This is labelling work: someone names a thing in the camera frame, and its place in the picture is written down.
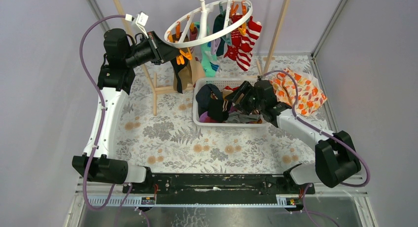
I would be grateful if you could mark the white round clip hanger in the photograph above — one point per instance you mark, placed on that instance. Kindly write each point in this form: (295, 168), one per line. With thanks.
(237, 13)

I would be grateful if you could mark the orange floral cloth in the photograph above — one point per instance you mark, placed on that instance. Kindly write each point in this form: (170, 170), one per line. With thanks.
(305, 87)

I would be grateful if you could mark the wooden drying rack frame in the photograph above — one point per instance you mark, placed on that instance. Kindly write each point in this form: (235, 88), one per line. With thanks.
(167, 89)

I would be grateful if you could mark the red white striped sock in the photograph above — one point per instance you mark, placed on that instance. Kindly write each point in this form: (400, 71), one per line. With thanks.
(242, 46)

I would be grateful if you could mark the brown ribbed sock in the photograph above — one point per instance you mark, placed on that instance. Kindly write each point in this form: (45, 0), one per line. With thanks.
(196, 71)

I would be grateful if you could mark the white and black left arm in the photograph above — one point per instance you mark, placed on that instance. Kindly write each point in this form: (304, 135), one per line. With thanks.
(122, 56)

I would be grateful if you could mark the green and blue sock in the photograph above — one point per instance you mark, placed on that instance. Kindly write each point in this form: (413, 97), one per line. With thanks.
(209, 61)

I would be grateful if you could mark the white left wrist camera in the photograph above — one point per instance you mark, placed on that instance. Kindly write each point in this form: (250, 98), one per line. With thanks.
(138, 22)

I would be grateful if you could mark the black sock with tan stripes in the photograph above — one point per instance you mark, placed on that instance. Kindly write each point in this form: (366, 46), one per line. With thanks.
(218, 110)

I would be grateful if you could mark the floral table mat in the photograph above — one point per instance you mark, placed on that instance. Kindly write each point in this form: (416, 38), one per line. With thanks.
(160, 133)

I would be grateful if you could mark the dark navy sock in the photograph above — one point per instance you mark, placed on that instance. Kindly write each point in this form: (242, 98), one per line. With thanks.
(181, 75)

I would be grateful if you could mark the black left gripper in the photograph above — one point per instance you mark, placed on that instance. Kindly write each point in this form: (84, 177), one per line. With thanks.
(155, 48)

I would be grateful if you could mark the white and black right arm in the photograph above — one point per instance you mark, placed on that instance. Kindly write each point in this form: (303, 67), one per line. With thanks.
(333, 151)

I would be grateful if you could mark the black sock in basket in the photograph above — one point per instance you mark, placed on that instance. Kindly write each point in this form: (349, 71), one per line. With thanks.
(204, 95)

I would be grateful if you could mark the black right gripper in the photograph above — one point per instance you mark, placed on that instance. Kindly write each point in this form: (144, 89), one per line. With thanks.
(246, 88)

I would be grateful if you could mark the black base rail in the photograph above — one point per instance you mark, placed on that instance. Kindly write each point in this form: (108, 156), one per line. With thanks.
(246, 189)

